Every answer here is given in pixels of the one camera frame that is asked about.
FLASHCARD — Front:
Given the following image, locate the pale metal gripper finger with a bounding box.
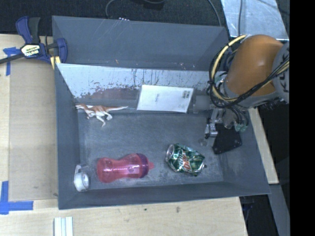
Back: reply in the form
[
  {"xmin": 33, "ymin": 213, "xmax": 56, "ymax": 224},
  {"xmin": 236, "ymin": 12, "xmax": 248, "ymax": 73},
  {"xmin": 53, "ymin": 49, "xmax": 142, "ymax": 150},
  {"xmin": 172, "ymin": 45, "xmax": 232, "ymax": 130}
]
[{"xmin": 198, "ymin": 123, "xmax": 219, "ymax": 147}]

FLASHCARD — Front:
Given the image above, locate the black flat plate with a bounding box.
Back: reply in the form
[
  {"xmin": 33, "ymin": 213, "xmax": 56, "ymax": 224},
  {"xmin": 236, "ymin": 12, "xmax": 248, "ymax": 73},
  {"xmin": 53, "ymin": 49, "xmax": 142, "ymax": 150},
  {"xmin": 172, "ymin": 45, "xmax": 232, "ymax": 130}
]
[{"xmin": 212, "ymin": 124, "xmax": 243, "ymax": 155}]

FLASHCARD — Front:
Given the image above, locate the grey rectangular block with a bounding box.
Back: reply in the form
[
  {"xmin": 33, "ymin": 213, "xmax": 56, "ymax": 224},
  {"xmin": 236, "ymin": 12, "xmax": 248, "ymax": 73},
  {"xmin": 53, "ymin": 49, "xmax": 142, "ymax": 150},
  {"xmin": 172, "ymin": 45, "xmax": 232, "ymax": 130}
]
[{"xmin": 193, "ymin": 95, "xmax": 211, "ymax": 114}]

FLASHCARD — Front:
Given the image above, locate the crushed green soda can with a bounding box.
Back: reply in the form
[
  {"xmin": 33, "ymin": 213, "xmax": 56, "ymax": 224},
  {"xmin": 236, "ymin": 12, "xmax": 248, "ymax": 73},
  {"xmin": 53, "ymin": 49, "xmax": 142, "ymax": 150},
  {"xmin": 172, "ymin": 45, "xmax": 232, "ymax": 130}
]
[{"xmin": 164, "ymin": 143, "xmax": 207, "ymax": 177}]

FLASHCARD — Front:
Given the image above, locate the white paper booklet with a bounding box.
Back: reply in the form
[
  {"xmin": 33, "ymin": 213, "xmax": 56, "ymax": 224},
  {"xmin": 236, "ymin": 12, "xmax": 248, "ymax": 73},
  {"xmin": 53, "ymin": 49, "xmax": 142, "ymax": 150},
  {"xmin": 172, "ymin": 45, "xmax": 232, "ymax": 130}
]
[{"xmin": 136, "ymin": 84, "xmax": 194, "ymax": 114}]

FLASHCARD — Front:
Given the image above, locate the grey metal bin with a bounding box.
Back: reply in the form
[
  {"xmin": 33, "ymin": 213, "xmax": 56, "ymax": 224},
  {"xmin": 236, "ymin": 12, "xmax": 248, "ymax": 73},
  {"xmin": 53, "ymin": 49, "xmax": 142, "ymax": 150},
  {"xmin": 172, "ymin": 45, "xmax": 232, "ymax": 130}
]
[{"xmin": 51, "ymin": 15, "xmax": 272, "ymax": 210}]

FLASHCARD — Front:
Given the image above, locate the pink plastic bottle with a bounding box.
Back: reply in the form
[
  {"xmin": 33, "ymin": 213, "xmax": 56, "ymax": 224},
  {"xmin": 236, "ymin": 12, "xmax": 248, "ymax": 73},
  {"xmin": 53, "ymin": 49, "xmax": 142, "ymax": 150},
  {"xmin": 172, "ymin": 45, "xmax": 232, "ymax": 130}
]
[{"xmin": 96, "ymin": 152, "xmax": 155, "ymax": 184}]

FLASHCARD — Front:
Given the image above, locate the orange and white toy dinosaur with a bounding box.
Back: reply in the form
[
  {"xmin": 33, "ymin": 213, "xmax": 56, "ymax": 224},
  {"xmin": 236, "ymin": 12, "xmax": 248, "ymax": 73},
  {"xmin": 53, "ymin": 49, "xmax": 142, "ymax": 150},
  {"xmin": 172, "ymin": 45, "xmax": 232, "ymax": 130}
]
[{"xmin": 75, "ymin": 103, "xmax": 129, "ymax": 128}]

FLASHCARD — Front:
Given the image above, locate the white plastic lid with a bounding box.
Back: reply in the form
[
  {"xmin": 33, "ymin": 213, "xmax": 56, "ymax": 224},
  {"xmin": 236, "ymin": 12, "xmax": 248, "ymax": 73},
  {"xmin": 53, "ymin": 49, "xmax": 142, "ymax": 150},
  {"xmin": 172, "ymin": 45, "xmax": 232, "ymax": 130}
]
[{"xmin": 73, "ymin": 164, "xmax": 91, "ymax": 193}]

